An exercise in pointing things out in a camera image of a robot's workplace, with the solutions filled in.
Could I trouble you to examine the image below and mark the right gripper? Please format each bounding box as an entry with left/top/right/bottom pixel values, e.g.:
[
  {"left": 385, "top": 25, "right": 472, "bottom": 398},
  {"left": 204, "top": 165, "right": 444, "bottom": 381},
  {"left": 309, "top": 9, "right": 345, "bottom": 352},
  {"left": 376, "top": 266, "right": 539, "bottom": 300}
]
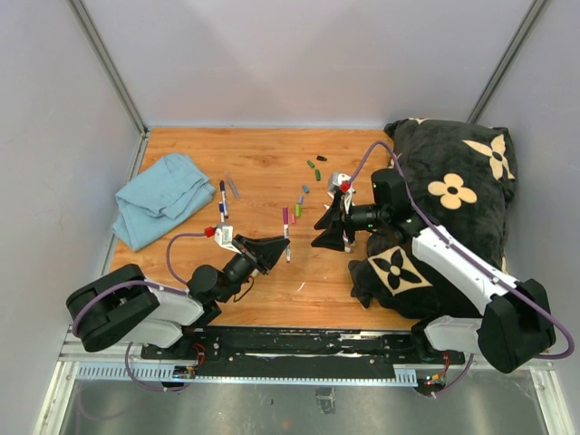
[{"left": 311, "top": 194, "right": 389, "bottom": 252}]

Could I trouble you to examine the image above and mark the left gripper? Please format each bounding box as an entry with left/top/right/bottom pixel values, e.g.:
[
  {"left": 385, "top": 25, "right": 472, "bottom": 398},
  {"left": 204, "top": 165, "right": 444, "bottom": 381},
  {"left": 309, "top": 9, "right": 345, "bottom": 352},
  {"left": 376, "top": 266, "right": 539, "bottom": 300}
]
[{"left": 218, "top": 234, "right": 290, "bottom": 304}]

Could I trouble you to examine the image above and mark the purple cap marker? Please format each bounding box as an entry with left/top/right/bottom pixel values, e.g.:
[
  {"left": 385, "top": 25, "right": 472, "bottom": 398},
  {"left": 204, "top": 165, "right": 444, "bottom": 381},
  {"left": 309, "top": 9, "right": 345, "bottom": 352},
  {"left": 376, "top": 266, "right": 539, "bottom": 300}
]
[{"left": 282, "top": 207, "right": 291, "bottom": 264}]

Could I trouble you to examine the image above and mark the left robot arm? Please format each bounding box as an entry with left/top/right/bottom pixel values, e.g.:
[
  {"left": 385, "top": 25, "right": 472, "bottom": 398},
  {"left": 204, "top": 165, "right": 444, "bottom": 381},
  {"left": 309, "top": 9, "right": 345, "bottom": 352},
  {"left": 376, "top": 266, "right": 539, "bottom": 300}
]
[{"left": 65, "top": 225, "right": 290, "bottom": 359}]

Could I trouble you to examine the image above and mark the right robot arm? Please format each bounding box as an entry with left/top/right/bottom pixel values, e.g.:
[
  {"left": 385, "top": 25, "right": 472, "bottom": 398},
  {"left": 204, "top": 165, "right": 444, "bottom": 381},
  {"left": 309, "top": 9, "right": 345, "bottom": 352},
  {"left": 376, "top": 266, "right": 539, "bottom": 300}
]
[{"left": 311, "top": 169, "right": 556, "bottom": 373}]

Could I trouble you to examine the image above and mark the grey clear pen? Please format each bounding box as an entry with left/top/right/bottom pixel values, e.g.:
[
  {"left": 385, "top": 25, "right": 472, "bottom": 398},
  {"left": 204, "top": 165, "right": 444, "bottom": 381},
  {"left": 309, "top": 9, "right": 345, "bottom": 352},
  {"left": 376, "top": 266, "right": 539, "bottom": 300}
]
[{"left": 225, "top": 171, "right": 240, "bottom": 199}]

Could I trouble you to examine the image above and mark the dark blue marker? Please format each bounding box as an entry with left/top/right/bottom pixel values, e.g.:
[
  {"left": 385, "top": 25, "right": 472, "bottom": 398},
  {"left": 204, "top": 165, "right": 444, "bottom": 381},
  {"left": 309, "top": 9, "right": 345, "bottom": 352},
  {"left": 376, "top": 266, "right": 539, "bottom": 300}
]
[{"left": 219, "top": 180, "right": 227, "bottom": 209}]

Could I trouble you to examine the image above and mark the light blue cloth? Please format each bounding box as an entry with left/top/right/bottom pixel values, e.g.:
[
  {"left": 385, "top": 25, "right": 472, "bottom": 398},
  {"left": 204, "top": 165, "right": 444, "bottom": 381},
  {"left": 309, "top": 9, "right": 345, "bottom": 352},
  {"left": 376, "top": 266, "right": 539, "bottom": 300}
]
[{"left": 112, "top": 153, "right": 216, "bottom": 252}]

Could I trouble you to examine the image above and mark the black floral pillow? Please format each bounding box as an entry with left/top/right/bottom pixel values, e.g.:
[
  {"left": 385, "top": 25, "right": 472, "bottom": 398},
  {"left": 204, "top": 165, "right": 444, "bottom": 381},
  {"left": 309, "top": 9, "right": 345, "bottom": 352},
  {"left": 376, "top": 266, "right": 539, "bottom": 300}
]
[{"left": 348, "top": 118, "right": 517, "bottom": 319}]

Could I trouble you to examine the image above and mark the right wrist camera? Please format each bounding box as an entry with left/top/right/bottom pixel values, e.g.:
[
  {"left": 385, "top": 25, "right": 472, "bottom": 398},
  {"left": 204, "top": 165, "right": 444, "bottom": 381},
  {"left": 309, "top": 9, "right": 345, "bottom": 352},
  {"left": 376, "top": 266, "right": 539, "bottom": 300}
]
[{"left": 327, "top": 172, "right": 355, "bottom": 211}]

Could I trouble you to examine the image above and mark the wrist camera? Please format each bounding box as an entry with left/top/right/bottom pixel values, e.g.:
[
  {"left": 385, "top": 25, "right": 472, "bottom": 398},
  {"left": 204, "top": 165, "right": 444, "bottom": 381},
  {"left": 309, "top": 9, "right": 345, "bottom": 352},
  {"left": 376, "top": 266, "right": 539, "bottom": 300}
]
[
  {"left": 327, "top": 172, "right": 355, "bottom": 211},
  {"left": 204, "top": 223, "right": 239, "bottom": 253}
]

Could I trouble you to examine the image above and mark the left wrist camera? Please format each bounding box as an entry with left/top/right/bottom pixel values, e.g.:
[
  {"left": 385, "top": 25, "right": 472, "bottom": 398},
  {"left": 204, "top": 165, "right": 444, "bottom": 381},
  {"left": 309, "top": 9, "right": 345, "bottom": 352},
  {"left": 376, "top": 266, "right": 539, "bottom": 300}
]
[{"left": 204, "top": 223, "right": 239, "bottom": 253}]

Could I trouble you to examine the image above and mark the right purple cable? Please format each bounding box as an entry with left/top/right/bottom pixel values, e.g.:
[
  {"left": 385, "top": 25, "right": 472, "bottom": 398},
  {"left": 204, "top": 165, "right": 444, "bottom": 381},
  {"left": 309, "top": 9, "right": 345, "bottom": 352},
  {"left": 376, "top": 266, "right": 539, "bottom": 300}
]
[{"left": 346, "top": 140, "right": 575, "bottom": 400}]

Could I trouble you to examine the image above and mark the purple cable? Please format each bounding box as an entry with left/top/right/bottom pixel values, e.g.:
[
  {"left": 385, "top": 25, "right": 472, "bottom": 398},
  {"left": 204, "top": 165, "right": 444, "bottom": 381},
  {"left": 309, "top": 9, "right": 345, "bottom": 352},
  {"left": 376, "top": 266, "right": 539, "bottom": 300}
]
[
  {"left": 346, "top": 140, "right": 575, "bottom": 400},
  {"left": 72, "top": 230, "right": 214, "bottom": 393}
]

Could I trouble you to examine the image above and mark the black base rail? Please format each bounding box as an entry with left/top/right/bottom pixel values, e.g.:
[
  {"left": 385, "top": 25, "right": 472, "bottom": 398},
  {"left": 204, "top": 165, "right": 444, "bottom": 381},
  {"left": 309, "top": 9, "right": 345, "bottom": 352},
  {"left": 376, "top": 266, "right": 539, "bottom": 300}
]
[{"left": 59, "top": 326, "right": 465, "bottom": 389}]

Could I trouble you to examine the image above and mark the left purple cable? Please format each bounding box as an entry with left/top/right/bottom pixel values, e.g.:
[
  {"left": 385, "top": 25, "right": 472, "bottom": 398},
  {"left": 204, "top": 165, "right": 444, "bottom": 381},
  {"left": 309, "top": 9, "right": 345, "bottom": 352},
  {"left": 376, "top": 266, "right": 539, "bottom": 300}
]
[{"left": 72, "top": 230, "right": 214, "bottom": 393}]

